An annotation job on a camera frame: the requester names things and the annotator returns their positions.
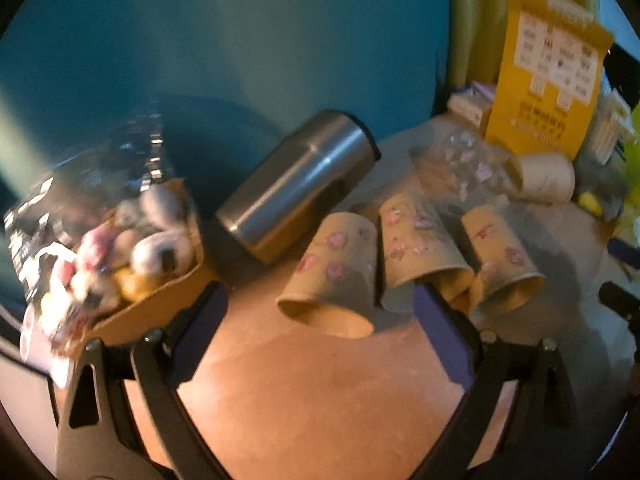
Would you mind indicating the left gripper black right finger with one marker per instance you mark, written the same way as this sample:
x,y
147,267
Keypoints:
x,y
540,439

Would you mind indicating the paper cup lying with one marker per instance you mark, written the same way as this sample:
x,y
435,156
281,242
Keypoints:
x,y
417,249
506,276

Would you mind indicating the clear plastic cup sleeve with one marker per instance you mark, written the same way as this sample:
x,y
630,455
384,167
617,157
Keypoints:
x,y
458,168

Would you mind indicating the stainless steel tumbler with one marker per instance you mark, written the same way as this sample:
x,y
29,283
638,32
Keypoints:
x,y
311,171

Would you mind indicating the yellow plastic bag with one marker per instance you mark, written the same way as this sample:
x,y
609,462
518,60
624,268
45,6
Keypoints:
x,y
627,223

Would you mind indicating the patterned paper cup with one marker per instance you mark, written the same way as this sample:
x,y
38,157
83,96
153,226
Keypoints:
x,y
333,286

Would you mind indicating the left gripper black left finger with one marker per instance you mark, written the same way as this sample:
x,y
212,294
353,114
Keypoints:
x,y
98,437

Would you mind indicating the brown cardboard tray box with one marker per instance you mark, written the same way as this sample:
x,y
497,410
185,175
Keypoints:
x,y
158,308

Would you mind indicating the white woven basket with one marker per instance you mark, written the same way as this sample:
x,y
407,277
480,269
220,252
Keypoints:
x,y
611,123

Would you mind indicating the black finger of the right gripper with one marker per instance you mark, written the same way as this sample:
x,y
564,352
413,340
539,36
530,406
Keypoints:
x,y
623,303

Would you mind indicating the grey cloth glove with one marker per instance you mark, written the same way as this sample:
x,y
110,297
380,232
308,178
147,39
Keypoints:
x,y
599,189

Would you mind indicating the small paper cup behind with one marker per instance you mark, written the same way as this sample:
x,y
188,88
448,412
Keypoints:
x,y
542,178

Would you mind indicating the paper cup lying middle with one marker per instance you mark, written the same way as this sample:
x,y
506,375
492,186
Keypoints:
x,y
506,276

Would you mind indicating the yellow paper package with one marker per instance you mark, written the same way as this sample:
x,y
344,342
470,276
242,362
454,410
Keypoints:
x,y
549,78

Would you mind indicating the paper cup lying left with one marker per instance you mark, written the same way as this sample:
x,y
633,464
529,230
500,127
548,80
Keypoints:
x,y
417,249

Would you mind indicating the small white box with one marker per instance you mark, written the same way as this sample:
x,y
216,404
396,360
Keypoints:
x,y
473,103

